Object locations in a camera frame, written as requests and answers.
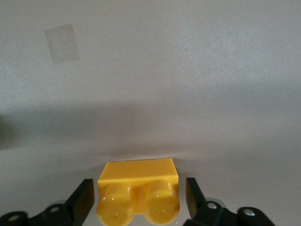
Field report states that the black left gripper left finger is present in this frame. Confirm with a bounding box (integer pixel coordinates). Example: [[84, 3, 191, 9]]
[[0, 178, 95, 226]]

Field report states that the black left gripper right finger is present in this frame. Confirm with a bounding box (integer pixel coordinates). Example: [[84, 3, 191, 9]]
[[185, 177, 276, 226]]

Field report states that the yellow two-stud block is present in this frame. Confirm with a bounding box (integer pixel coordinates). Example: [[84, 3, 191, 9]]
[[96, 157, 181, 226]]

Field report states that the brown tape patch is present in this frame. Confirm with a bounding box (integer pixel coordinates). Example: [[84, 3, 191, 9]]
[[44, 24, 81, 65]]

